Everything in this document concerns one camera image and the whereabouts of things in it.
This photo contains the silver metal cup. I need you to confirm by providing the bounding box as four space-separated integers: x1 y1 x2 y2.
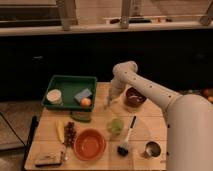
144 141 161 158

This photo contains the dark brown bowl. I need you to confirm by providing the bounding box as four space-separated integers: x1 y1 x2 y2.
124 87 146 107

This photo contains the blue sponge block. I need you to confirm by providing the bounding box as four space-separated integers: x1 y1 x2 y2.
74 88 92 102

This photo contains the dark green cucumber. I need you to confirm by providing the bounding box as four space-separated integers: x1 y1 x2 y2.
70 112 91 122

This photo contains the brown rectangular block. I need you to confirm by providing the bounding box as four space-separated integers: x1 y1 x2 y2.
34 152 62 167

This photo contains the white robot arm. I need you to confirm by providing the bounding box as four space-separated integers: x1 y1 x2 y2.
108 61 213 171

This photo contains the black dish brush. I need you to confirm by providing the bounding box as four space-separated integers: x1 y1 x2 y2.
117 117 136 157

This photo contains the metal spoon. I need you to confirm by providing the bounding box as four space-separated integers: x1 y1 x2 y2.
62 147 68 161

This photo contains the yellow banana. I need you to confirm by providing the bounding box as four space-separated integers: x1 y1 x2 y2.
56 121 65 144

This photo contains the white round container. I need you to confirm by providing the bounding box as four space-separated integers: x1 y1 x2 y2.
46 89 62 105

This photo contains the green plastic tray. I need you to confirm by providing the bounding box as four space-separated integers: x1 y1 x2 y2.
42 75 97 112

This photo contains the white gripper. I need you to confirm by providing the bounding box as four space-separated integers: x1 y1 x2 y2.
109 79 125 99

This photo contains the dark red grapes bunch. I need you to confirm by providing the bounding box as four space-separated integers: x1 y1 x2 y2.
64 122 76 147

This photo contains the wooden board table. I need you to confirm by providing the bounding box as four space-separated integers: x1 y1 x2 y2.
23 82 168 171

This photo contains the green plastic cup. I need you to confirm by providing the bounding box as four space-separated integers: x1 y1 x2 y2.
107 118 124 135

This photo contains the orange fruit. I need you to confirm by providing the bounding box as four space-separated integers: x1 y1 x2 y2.
80 98 91 107

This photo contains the red orange bowl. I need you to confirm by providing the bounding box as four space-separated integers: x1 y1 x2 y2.
73 129 106 161

